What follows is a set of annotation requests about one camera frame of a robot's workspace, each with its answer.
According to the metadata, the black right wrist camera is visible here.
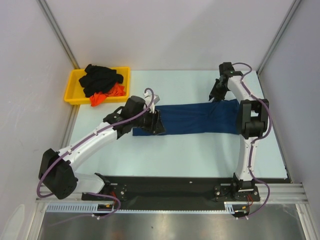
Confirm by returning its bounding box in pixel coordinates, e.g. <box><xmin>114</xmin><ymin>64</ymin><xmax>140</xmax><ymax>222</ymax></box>
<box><xmin>218</xmin><ymin>62</ymin><xmax>235</xmax><ymax>76</ymax></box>

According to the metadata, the orange t shirt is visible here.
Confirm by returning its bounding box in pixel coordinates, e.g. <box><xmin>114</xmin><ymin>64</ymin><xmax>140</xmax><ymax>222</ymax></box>
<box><xmin>89</xmin><ymin>83</ymin><xmax>126</xmax><ymax>107</ymax></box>

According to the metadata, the light blue cable duct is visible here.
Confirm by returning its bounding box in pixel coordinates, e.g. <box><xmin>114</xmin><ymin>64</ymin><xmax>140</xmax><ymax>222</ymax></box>
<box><xmin>46</xmin><ymin>203</ymin><xmax>235</xmax><ymax>214</ymax></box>

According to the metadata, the black t shirt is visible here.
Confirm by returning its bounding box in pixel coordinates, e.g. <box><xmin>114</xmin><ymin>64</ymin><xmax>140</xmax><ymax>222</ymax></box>
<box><xmin>78</xmin><ymin>64</ymin><xmax>124</xmax><ymax>98</ymax></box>

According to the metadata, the blue t shirt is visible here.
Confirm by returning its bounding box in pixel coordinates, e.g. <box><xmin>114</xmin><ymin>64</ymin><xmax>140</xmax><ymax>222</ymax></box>
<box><xmin>132</xmin><ymin>98</ymin><xmax>242</xmax><ymax>137</ymax></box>

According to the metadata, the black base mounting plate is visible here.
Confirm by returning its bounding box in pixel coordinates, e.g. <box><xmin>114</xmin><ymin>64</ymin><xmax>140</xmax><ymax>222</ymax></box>
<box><xmin>81</xmin><ymin>175</ymin><xmax>261</xmax><ymax>211</ymax></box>

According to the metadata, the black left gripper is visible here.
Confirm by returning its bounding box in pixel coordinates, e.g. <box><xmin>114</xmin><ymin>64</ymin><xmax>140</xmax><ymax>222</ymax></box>
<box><xmin>131</xmin><ymin>107</ymin><xmax>165</xmax><ymax>135</ymax></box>

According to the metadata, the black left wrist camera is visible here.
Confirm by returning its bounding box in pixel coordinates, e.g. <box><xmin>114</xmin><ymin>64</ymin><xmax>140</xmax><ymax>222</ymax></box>
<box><xmin>121</xmin><ymin>95</ymin><xmax>146</xmax><ymax>119</ymax></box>

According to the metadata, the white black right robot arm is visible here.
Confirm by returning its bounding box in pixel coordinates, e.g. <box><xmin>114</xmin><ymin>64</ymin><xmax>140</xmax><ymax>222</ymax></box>
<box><xmin>209</xmin><ymin>70</ymin><xmax>269</xmax><ymax>201</ymax></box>

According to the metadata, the aluminium frame rail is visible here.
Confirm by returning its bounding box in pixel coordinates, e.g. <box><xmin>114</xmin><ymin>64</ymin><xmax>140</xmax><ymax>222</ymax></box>
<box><xmin>36</xmin><ymin>184</ymin><xmax>83</xmax><ymax>202</ymax></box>

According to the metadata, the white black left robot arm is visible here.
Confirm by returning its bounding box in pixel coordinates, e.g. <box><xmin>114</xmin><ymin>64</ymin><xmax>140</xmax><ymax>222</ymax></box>
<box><xmin>38</xmin><ymin>110</ymin><xmax>165</xmax><ymax>200</ymax></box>

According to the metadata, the yellow plastic bin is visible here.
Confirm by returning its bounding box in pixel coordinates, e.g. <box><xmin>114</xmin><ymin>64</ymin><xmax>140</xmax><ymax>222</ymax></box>
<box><xmin>63</xmin><ymin>66</ymin><xmax>131</xmax><ymax>105</ymax></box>

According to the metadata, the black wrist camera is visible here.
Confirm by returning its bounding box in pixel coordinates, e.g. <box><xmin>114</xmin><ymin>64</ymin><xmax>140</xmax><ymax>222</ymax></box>
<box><xmin>121</xmin><ymin>95</ymin><xmax>146</xmax><ymax>119</ymax></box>
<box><xmin>218</xmin><ymin>62</ymin><xmax>235</xmax><ymax>76</ymax></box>

